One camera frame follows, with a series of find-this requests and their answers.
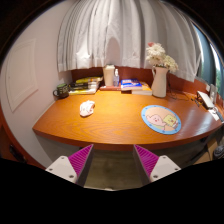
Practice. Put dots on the white power strip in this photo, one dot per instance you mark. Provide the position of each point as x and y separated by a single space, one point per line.
205 98

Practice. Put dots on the white computer mouse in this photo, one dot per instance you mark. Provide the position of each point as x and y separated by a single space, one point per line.
87 108

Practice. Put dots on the red flat book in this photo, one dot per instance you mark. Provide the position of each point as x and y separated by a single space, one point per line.
109 88

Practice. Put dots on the stack of books left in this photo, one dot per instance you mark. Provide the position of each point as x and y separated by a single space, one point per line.
87 85

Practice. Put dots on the yellow book under blue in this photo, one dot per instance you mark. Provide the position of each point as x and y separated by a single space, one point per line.
146 90

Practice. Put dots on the round cartoon mouse pad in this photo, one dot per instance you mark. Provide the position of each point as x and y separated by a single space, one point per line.
161 119

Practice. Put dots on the white curtain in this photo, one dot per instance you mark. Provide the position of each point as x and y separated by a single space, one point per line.
95 33

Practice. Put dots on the white ceramic pitcher vase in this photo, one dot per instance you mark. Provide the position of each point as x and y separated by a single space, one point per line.
159 82

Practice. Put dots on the white flower bouquet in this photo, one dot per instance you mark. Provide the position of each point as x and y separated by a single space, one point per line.
157 57

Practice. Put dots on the dark green mug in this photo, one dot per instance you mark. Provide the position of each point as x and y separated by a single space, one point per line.
61 91

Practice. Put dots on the beige tissue container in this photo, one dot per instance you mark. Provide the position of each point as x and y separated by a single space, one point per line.
108 73

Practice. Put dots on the clear sanitizer bottle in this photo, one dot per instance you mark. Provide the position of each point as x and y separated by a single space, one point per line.
116 78

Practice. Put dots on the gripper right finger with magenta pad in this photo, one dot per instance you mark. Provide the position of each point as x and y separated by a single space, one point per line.
152 167

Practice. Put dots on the blue book on stack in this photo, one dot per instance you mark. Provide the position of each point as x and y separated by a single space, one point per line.
130 84

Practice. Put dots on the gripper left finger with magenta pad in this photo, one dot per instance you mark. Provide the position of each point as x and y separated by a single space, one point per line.
74 168

